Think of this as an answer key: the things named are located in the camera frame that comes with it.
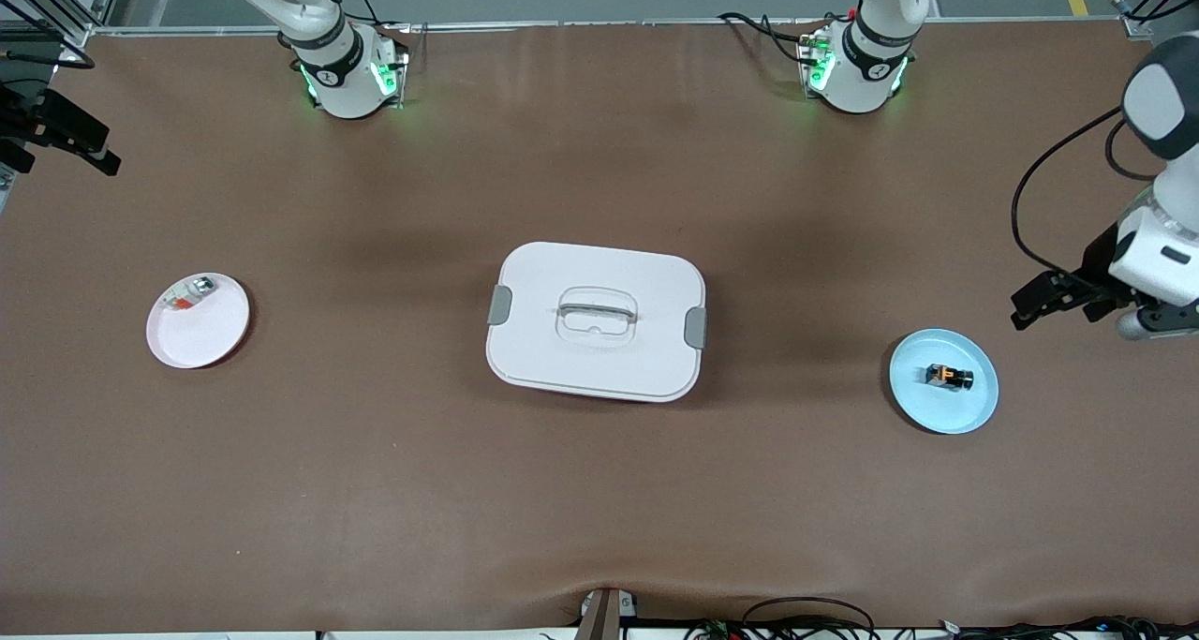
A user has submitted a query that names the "black arm base cable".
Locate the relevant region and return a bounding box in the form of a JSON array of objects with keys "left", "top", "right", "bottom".
[{"left": 718, "top": 10, "right": 835, "bottom": 65}]

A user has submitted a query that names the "translucent box lid handle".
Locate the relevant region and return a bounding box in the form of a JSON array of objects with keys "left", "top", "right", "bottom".
[{"left": 557, "top": 287, "right": 640, "bottom": 347}]

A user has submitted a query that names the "white lidded plastic box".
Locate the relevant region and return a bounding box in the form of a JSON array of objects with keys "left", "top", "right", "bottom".
[{"left": 485, "top": 241, "right": 707, "bottom": 404}]

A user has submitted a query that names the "black cable bundle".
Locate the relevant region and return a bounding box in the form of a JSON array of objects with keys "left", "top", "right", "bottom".
[{"left": 684, "top": 615, "right": 1199, "bottom": 640}]

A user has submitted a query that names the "brown table edge bracket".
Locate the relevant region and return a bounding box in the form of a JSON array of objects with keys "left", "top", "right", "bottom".
[{"left": 576, "top": 588, "right": 638, "bottom": 640}]

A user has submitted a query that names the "pink round plate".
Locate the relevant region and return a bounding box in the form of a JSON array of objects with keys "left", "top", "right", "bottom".
[{"left": 146, "top": 272, "right": 251, "bottom": 370}]

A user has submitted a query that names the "black looped cable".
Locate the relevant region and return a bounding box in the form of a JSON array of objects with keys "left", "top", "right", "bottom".
[{"left": 743, "top": 597, "right": 877, "bottom": 640}]

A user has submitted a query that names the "light blue round plate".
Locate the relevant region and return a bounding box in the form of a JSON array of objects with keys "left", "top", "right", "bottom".
[{"left": 888, "top": 328, "right": 999, "bottom": 436}]

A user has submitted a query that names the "aluminium frame profile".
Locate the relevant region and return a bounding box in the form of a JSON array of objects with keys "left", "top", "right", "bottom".
[
  {"left": 1122, "top": 0, "right": 1199, "bottom": 39},
  {"left": 0, "top": 0, "right": 127, "bottom": 55}
]

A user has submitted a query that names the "small clear orange-white part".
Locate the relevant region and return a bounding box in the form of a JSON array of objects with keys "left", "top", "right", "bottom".
[{"left": 161, "top": 277, "right": 217, "bottom": 311}]

